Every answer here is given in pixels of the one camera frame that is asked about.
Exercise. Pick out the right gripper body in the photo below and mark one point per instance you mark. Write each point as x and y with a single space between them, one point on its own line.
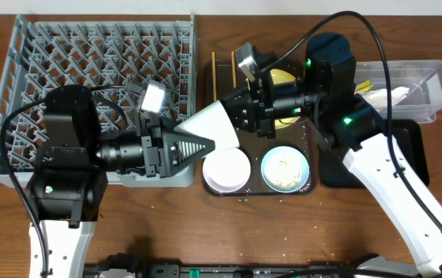
266 125

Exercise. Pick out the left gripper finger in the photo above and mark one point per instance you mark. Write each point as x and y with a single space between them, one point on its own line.
168 125
180 150

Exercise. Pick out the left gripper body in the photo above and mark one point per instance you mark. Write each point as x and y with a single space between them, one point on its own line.
147 133

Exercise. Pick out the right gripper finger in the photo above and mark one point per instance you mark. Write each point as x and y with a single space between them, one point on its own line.
239 108
263 63

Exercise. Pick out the white paper cup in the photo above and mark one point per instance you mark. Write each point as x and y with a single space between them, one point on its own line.
213 123

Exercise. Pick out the light blue bowl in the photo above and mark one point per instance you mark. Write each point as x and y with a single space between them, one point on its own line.
285 169

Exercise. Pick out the green orange snack wrapper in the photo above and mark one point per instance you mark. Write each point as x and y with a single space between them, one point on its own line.
363 87

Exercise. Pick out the white napkin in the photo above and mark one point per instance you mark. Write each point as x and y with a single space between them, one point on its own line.
378 98

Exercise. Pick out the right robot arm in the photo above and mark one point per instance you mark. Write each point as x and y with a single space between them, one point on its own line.
347 126

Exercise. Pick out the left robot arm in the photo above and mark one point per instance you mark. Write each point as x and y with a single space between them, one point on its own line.
70 173

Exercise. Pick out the grey plastic dishwasher rack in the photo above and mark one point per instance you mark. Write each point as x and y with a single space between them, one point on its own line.
46 55

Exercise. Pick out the clear plastic waste bin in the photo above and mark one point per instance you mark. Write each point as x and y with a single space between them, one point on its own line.
422 77

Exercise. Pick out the yellow plate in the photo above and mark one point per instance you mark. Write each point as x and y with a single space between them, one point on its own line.
279 76

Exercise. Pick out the dark brown serving tray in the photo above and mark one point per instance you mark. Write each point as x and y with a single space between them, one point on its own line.
297 135

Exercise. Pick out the black rectangular tray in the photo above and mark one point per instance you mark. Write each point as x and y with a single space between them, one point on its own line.
333 173

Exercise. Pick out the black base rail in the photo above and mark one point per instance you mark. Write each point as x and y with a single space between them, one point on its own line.
127 265

